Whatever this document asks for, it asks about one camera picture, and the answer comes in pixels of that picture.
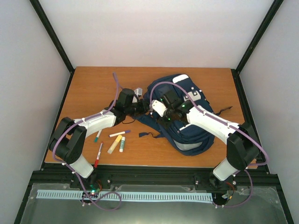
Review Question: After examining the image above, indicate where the purple capped white marker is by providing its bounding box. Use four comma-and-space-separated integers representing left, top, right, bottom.
109, 130, 131, 137

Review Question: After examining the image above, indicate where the navy blue student backpack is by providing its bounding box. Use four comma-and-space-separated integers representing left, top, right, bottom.
136, 74, 215, 156

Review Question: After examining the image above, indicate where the green white glue stick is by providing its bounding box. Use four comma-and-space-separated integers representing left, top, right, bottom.
119, 137, 126, 153

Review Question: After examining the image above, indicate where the green capped white marker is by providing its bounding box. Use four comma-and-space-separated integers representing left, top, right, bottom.
94, 130, 102, 142

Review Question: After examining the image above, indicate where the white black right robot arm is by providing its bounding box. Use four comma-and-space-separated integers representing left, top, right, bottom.
150, 91, 259, 189

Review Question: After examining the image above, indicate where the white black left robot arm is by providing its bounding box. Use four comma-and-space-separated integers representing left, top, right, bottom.
48, 88, 149, 188

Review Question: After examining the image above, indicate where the yellow highlighter marker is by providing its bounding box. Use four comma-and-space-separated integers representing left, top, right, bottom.
107, 135, 122, 154

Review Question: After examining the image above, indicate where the red white marker pen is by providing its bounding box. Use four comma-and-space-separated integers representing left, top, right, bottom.
94, 142, 104, 168

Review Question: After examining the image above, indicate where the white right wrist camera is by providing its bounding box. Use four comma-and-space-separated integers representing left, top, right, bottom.
150, 100, 167, 117

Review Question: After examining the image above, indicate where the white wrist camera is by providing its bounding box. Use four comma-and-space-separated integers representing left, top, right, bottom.
134, 87, 143, 97
150, 100, 167, 117

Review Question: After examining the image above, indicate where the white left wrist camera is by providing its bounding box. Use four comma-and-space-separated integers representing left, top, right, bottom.
134, 87, 143, 97

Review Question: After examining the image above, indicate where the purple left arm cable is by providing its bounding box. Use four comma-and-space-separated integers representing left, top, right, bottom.
52, 71, 124, 210

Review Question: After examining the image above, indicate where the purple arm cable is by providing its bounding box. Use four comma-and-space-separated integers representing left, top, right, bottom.
149, 81, 271, 209
52, 71, 124, 210

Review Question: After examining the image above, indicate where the black right corner post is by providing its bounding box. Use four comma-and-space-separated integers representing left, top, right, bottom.
235, 0, 285, 70

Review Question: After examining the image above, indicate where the black corner post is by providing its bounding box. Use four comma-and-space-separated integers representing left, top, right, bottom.
235, 0, 285, 70
29, 0, 75, 73

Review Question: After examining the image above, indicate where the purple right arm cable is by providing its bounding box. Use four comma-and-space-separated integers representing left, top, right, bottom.
149, 81, 271, 209

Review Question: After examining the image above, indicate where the black aluminium frame rail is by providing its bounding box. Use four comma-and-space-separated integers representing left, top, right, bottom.
30, 163, 280, 189

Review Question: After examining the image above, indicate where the black left corner post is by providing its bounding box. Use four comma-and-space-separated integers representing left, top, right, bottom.
29, 0, 75, 73

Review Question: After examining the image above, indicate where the light blue slotted cable duct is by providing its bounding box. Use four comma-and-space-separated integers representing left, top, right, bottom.
36, 189, 213, 203

